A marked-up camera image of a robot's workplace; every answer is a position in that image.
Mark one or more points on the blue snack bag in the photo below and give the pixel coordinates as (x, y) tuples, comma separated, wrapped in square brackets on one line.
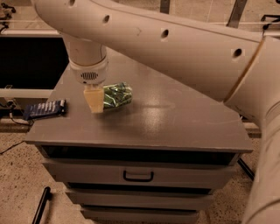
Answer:
[(44, 110)]

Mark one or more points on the green soda can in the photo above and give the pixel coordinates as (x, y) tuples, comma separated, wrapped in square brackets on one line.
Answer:
[(117, 95)]

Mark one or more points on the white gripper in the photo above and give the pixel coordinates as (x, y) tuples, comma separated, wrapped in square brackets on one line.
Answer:
[(89, 74)]

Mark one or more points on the black floor bar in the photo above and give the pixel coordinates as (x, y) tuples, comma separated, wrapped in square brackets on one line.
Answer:
[(45, 197)]

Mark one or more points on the metal railing frame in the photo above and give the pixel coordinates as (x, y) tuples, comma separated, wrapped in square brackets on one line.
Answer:
[(242, 14)]

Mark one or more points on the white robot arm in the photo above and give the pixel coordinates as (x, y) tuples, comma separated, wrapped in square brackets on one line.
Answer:
[(236, 67)]

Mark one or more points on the black stand leg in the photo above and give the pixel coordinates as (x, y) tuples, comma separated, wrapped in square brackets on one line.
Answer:
[(246, 168)]

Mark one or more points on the grey drawer cabinet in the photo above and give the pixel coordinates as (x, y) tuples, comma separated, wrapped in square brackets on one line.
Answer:
[(188, 140)]

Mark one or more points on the black drawer handle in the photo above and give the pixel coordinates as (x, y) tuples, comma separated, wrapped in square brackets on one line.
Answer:
[(137, 177)]

